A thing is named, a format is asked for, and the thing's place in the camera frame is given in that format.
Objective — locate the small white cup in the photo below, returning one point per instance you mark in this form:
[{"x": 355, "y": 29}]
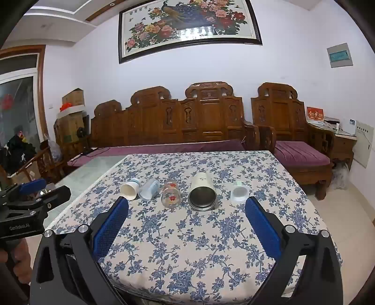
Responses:
[{"x": 239, "y": 192}]

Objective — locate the clear plastic bag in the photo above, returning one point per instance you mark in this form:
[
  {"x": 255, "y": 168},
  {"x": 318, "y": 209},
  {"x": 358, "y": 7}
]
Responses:
[{"x": 339, "y": 176}]

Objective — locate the red desk calendar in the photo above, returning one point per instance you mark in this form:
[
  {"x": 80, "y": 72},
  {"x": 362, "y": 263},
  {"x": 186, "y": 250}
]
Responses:
[{"x": 315, "y": 115}]

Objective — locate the long purple sofa cushion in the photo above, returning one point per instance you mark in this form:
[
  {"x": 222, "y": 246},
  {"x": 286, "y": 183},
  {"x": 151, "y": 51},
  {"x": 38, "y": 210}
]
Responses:
[{"x": 175, "y": 146}]

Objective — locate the small cardboard box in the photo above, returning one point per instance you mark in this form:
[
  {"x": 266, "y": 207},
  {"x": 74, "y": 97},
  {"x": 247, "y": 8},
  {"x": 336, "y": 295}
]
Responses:
[{"x": 73, "y": 98}]

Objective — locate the wooden side table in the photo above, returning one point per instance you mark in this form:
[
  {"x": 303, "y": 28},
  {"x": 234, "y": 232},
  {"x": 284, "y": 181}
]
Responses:
[{"x": 344, "y": 146}]

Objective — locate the grey wall fuse box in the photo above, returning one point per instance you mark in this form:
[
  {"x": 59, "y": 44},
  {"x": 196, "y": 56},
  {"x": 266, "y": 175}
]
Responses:
[{"x": 339, "y": 55}]

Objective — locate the framed peacock flower painting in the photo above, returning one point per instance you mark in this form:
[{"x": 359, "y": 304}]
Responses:
[{"x": 187, "y": 26}]

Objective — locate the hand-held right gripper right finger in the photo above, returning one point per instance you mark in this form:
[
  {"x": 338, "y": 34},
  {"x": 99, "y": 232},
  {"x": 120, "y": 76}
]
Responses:
[{"x": 262, "y": 230}]

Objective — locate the large cardboard box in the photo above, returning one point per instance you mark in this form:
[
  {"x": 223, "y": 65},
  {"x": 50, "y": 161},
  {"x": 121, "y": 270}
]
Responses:
[{"x": 70, "y": 127}]

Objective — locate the carved wooden armchair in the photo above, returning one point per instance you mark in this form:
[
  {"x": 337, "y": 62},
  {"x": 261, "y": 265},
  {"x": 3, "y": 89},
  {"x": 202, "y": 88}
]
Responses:
[{"x": 293, "y": 132}]

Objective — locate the person's left hand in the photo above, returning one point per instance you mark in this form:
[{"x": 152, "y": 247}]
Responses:
[{"x": 25, "y": 261}]

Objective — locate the white paper cup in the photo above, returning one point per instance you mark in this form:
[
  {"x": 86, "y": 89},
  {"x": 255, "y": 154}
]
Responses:
[{"x": 130, "y": 190}]

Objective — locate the wooden chair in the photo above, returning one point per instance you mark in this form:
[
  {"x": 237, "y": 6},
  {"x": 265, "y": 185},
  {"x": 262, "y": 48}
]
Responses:
[{"x": 35, "y": 165}]

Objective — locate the carved wooden sofa bench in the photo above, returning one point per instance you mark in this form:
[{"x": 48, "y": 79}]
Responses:
[{"x": 181, "y": 120}]

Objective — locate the red window decoration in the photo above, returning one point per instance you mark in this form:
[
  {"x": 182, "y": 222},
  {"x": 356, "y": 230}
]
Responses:
[{"x": 6, "y": 102}]

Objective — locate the purple armchair cushion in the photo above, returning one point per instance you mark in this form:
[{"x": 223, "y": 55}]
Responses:
[{"x": 301, "y": 154}]

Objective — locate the clear plastic cup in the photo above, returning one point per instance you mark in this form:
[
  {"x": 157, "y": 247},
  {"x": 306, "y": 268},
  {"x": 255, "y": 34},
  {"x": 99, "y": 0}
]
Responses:
[{"x": 150, "y": 190}]

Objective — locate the white steel-lined tumbler cup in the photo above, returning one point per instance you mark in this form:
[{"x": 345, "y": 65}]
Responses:
[{"x": 202, "y": 187}]

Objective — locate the red flower print glass cup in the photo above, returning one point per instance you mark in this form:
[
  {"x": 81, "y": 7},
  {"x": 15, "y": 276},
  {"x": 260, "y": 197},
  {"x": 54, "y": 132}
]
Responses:
[{"x": 170, "y": 195}]

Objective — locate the white box device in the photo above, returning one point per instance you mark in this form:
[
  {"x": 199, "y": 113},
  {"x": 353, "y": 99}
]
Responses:
[{"x": 350, "y": 125}]

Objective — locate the blue floral tablecloth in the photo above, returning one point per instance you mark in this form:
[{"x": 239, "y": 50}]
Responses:
[{"x": 187, "y": 249}]

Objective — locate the red orange cloth item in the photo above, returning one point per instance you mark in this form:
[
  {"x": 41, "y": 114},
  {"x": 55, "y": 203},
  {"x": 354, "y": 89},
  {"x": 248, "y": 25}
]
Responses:
[{"x": 66, "y": 106}]

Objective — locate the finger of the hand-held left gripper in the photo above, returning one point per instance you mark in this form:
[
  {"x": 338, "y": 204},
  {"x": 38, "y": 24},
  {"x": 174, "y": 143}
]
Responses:
[
  {"x": 55, "y": 197},
  {"x": 33, "y": 185}
]

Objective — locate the white wall panel box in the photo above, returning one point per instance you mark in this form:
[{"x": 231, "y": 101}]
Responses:
[{"x": 363, "y": 145}]

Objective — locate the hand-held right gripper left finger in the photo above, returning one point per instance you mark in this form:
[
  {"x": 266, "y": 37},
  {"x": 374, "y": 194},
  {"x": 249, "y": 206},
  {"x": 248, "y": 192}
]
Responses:
[{"x": 111, "y": 224}]

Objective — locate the wooden framed glass door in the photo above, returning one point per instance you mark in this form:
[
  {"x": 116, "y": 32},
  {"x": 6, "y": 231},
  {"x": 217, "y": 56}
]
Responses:
[{"x": 20, "y": 96}]

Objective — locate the dark clothes pile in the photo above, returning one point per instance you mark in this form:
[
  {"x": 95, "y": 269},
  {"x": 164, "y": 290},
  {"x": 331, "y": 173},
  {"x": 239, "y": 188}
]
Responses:
[{"x": 17, "y": 149}]

